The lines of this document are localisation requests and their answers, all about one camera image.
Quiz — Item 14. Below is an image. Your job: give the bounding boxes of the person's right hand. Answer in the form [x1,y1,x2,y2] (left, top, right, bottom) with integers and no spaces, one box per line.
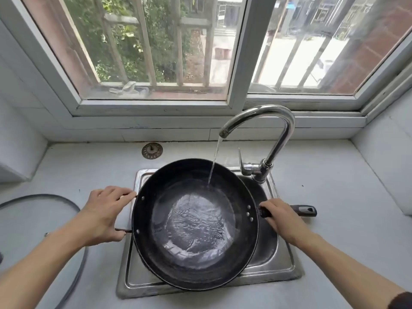
[258,198,316,250]

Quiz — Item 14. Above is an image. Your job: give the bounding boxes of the person's left hand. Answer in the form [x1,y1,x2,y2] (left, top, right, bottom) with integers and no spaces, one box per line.
[72,185,137,248]

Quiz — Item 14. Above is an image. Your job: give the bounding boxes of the chrome faucet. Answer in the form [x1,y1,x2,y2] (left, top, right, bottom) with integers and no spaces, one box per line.
[218,104,296,184]

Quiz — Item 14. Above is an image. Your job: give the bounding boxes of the black wok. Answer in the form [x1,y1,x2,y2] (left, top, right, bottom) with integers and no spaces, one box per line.
[115,158,318,292]

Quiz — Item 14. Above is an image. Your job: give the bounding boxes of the person's left forearm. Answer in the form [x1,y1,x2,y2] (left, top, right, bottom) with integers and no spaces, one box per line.
[0,223,91,309]

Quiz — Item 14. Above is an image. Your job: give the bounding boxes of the person's right forearm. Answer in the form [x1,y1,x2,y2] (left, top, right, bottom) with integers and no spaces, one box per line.
[296,234,406,309]

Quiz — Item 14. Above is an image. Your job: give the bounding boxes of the stainless steel sink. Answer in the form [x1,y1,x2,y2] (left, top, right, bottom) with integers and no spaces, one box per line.
[115,169,305,300]

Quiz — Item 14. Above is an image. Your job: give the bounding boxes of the glass pot lid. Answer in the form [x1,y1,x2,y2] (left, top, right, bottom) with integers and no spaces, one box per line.
[0,194,89,309]

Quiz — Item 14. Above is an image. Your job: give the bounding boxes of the round metal sink strainer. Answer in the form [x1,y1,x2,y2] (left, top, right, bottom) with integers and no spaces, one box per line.
[141,142,164,159]

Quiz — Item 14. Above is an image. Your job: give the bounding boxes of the white work glove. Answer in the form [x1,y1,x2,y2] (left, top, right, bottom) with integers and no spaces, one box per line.
[108,81,150,96]

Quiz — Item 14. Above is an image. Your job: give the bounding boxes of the black shirt sleeve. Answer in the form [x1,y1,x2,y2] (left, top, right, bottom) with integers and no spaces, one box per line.
[388,292,412,309]

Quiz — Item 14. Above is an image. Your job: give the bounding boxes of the white framed window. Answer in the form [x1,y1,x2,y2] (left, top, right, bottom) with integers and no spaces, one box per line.
[0,0,412,129]

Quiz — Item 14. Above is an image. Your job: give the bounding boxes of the window security bars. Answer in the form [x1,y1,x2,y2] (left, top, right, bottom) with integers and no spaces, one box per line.
[93,0,364,89]

